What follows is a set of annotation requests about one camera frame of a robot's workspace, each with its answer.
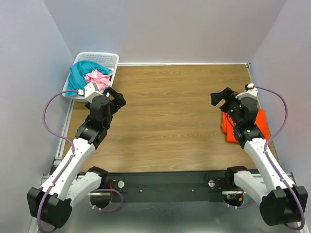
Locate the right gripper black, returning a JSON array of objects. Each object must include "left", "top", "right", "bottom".
[{"left": 210, "top": 87, "right": 242, "bottom": 126}]

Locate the orange folded t shirt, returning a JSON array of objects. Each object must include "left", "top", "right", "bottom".
[{"left": 221, "top": 109, "right": 270, "bottom": 143}]

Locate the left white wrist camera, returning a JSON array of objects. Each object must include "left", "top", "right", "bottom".
[{"left": 77, "top": 82, "right": 103, "bottom": 103}]

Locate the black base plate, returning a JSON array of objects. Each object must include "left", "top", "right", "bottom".
[{"left": 80, "top": 171, "right": 253, "bottom": 203}]

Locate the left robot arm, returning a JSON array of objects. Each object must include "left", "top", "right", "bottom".
[{"left": 27, "top": 83, "right": 126, "bottom": 233}]

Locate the aluminium frame rail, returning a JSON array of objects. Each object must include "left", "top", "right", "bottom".
[{"left": 52, "top": 100, "right": 74, "bottom": 167}]

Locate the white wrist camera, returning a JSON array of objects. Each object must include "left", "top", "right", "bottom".
[
  {"left": 77, "top": 82, "right": 103, "bottom": 103},
  {"left": 235, "top": 83, "right": 258, "bottom": 100}
]

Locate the pink t shirt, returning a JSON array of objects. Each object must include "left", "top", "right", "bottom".
[{"left": 85, "top": 70, "right": 110, "bottom": 93}]

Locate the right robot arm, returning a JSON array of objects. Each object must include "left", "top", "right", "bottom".
[{"left": 210, "top": 83, "right": 308, "bottom": 231}]

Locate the teal t shirt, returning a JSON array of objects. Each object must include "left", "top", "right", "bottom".
[{"left": 67, "top": 60, "right": 112, "bottom": 90}]

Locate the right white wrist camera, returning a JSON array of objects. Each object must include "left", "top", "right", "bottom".
[{"left": 235, "top": 83, "right": 258, "bottom": 100}]

